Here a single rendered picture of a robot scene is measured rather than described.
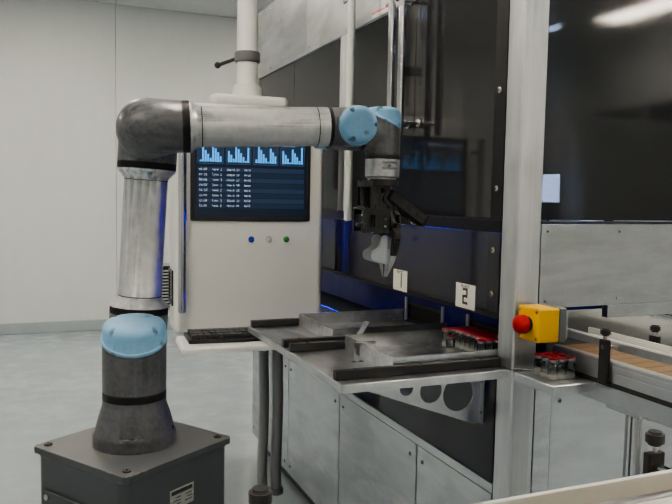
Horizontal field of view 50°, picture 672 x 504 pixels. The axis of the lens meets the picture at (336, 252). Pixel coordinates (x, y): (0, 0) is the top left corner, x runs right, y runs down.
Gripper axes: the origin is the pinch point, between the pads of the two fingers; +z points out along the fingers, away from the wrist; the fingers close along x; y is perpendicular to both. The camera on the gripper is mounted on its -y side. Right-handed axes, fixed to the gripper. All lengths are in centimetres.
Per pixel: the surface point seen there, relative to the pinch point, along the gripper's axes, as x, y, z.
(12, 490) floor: -183, 79, 109
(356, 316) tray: -53, -18, 19
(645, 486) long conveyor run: 86, 14, 14
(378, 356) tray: -0.8, 1.3, 19.2
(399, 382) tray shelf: 11.2, 2.4, 22.1
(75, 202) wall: -544, 33, -10
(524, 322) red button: 20.4, -21.5, 9.1
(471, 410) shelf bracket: 1.7, -22.2, 32.9
